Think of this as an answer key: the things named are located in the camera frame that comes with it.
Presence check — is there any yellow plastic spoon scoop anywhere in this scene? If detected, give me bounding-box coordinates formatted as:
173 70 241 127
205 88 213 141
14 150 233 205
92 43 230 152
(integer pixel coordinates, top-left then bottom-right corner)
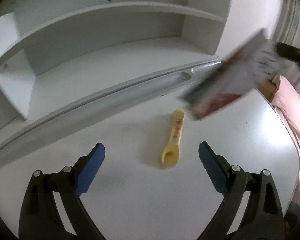
161 109 185 168

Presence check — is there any white printed paper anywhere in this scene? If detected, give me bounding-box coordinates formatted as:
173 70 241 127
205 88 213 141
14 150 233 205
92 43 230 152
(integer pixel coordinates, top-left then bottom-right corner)
247 41 293 84

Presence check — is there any pink bed sheet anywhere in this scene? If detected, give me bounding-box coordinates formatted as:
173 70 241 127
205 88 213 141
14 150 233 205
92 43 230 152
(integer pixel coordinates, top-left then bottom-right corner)
271 76 300 207

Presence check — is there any white desk hutch shelf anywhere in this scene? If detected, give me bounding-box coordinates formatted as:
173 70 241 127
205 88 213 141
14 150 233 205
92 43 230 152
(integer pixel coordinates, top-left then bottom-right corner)
0 0 236 120

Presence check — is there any colourful booklet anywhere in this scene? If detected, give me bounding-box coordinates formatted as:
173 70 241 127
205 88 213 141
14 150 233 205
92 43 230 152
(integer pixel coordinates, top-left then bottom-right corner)
180 29 267 120

